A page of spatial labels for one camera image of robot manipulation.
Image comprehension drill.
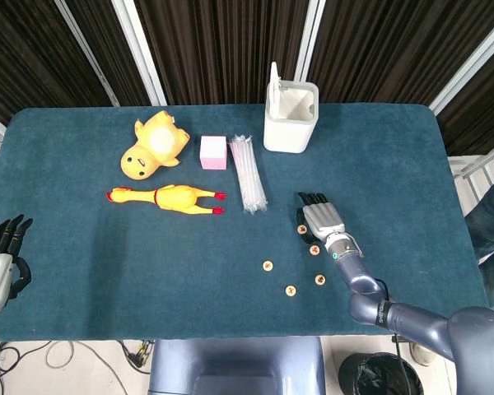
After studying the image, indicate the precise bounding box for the yellow rubber chicken toy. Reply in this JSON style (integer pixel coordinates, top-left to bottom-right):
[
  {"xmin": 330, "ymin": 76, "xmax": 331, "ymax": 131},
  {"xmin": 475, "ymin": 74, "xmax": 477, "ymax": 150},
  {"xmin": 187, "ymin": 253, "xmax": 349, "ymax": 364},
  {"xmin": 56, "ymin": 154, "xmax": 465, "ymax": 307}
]
[{"xmin": 106, "ymin": 184, "xmax": 227, "ymax": 216}]

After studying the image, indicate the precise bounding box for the bundle of wrapped straws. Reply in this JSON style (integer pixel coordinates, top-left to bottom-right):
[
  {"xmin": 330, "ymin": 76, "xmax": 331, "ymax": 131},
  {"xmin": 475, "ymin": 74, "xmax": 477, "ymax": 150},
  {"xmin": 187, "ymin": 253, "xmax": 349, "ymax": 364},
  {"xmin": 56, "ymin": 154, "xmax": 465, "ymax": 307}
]
[{"xmin": 228, "ymin": 133, "xmax": 268, "ymax": 215}]

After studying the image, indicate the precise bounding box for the teal tablecloth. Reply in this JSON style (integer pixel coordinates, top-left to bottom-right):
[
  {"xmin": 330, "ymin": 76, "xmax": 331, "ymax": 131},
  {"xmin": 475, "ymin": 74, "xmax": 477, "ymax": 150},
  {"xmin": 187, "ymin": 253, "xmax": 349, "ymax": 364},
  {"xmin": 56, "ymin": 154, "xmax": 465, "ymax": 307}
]
[{"xmin": 0, "ymin": 103, "xmax": 492, "ymax": 342}]

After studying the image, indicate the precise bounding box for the white shoe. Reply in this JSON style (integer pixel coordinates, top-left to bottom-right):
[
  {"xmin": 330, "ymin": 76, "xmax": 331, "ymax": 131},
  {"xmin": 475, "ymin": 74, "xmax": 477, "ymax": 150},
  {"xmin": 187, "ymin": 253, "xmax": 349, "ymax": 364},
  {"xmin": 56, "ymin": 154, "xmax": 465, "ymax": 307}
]
[{"xmin": 409, "ymin": 341, "xmax": 438, "ymax": 367}]

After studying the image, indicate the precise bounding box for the bin with black bag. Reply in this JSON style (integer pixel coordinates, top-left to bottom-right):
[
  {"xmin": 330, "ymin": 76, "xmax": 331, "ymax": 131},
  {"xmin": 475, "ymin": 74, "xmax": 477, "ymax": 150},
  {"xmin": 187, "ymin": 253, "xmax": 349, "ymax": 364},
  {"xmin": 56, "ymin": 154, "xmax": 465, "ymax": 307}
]
[{"xmin": 338, "ymin": 351, "xmax": 425, "ymax": 395}]

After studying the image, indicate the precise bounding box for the black power plug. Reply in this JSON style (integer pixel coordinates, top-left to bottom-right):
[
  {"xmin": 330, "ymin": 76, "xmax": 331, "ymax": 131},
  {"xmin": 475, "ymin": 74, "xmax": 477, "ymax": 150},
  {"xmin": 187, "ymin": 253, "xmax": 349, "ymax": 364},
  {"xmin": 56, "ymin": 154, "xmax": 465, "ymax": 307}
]
[{"xmin": 121, "ymin": 339, "xmax": 156, "ymax": 374}]

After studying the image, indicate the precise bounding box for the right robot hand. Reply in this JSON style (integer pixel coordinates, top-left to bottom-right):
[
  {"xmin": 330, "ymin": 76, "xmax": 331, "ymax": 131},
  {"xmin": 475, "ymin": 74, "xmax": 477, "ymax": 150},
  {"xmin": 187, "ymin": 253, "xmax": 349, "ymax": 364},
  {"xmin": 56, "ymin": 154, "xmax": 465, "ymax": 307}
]
[{"xmin": 295, "ymin": 191, "xmax": 347, "ymax": 244}]

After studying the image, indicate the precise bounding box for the white frame post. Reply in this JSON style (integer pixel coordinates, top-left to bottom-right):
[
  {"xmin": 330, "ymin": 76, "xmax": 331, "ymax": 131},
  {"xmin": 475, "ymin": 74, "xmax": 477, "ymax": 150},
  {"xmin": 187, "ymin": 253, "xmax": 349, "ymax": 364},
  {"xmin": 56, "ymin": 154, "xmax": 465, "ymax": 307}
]
[
  {"xmin": 53, "ymin": 0, "xmax": 120, "ymax": 108},
  {"xmin": 294, "ymin": 0, "xmax": 327, "ymax": 83},
  {"xmin": 429, "ymin": 12, "xmax": 494, "ymax": 116},
  {"xmin": 110, "ymin": 0, "xmax": 168, "ymax": 107}
]

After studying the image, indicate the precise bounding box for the white metal rack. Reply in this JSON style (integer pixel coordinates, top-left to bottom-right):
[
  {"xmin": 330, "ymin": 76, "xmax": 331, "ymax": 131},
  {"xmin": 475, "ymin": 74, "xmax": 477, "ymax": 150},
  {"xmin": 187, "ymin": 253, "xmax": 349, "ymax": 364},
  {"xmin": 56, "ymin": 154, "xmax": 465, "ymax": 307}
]
[{"xmin": 447, "ymin": 137, "xmax": 494, "ymax": 207}]

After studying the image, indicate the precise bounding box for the pale pink cube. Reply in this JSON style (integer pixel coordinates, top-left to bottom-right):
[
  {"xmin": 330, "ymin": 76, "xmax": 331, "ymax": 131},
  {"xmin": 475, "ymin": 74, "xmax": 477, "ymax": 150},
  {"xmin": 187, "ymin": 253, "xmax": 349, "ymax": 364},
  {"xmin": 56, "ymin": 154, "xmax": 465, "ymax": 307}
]
[{"xmin": 199, "ymin": 135, "xmax": 229, "ymax": 171}]

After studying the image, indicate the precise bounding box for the person in blue jeans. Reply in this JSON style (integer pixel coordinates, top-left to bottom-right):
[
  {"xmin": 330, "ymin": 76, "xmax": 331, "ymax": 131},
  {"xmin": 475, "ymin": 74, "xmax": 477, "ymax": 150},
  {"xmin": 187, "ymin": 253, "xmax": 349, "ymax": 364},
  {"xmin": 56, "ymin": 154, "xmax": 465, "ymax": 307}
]
[{"xmin": 464, "ymin": 170, "xmax": 494, "ymax": 309}]

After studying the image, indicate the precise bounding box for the dark brown pleated curtain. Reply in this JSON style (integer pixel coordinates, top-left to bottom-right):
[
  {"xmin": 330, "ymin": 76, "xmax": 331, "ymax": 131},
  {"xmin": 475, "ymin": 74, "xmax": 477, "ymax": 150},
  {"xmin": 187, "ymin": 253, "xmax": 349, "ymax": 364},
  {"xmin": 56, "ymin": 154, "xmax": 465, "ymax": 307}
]
[{"xmin": 0, "ymin": 0, "xmax": 494, "ymax": 157}]

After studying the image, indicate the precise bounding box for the white floor cable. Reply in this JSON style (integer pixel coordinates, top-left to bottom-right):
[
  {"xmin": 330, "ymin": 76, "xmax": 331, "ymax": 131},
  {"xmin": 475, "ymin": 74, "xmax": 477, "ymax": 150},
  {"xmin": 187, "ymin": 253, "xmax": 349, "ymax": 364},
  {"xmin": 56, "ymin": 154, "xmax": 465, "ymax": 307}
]
[{"xmin": 44, "ymin": 340, "xmax": 128, "ymax": 395}]

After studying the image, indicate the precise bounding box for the blue-grey robot torso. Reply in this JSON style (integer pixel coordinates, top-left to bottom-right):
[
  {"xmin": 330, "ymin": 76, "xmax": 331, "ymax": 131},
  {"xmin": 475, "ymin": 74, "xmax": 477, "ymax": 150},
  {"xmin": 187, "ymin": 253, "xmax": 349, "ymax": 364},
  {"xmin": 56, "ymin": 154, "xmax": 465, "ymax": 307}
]
[{"xmin": 147, "ymin": 337, "xmax": 327, "ymax": 395}]

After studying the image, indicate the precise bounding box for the white square trash bin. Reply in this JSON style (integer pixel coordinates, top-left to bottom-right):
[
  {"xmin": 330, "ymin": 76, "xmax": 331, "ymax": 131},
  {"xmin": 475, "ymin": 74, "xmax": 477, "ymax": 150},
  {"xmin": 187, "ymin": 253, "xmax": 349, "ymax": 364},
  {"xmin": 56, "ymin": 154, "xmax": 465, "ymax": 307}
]
[{"xmin": 263, "ymin": 81, "xmax": 319, "ymax": 154}]

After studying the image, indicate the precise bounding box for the white bin lid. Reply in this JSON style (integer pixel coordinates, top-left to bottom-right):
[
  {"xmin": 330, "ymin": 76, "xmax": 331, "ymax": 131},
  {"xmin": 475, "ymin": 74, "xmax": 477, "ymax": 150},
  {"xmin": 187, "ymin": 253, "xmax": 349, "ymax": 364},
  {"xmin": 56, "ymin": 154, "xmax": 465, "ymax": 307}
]
[{"xmin": 268, "ymin": 61, "xmax": 282, "ymax": 120}]

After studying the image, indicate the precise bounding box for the yellow plush duck toy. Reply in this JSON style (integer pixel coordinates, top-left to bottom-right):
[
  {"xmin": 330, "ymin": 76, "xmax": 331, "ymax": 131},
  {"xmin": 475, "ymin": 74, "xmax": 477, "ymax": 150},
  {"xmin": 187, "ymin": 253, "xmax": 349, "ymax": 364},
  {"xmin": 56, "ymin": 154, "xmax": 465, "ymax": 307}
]
[{"xmin": 120, "ymin": 109, "xmax": 191, "ymax": 181}]

